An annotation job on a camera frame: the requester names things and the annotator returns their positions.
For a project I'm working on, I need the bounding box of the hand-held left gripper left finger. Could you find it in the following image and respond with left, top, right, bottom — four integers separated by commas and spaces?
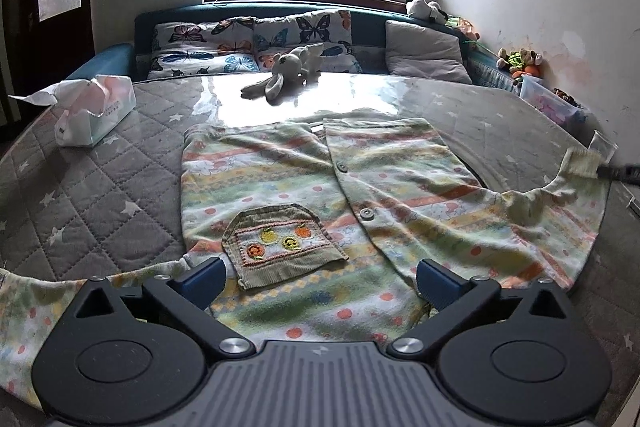
74, 257, 255, 358

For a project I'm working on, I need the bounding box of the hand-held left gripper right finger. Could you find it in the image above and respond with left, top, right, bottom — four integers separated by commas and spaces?
386, 258, 570, 355

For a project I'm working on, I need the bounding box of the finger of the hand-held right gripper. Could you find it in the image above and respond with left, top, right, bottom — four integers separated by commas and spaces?
597, 163, 640, 186

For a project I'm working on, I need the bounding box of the pastel striped baby cardigan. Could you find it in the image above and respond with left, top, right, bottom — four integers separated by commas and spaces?
0, 117, 613, 408

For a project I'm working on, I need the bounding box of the clear plastic storage box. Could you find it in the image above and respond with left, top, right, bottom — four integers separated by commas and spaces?
519, 74, 589, 134

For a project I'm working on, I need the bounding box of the grey quilted star table cover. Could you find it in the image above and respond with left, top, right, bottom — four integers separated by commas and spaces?
0, 74, 640, 427

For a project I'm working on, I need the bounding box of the brown plush toy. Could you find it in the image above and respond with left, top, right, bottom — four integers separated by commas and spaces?
496, 48, 546, 78

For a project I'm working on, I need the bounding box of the white tissue pack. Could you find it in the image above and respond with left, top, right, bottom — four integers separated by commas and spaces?
7, 74, 136, 148

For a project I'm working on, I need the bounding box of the colourful flower toy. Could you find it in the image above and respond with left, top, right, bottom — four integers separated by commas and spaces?
446, 17, 481, 42

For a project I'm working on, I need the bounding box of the white bunny plush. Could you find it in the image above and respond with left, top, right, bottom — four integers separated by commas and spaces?
240, 43, 323, 104

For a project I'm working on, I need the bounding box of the butterfly print pillow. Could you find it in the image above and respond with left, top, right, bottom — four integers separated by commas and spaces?
149, 19, 259, 78
254, 9, 362, 74

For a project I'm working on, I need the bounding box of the grey pillow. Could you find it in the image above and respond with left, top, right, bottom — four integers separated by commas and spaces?
385, 19, 473, 84

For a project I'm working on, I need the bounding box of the panda plush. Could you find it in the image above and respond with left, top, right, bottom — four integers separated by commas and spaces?
405, 0, 449, 24

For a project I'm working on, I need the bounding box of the teal sofa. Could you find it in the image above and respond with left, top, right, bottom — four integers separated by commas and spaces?
65, 2, 521, 94

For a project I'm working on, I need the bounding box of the brown wooden sill board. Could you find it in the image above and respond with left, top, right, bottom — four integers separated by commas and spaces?
204, 0, 442, 16

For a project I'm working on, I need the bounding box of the dark wooden door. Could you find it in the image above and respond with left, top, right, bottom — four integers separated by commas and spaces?
0, 0, 96, 98

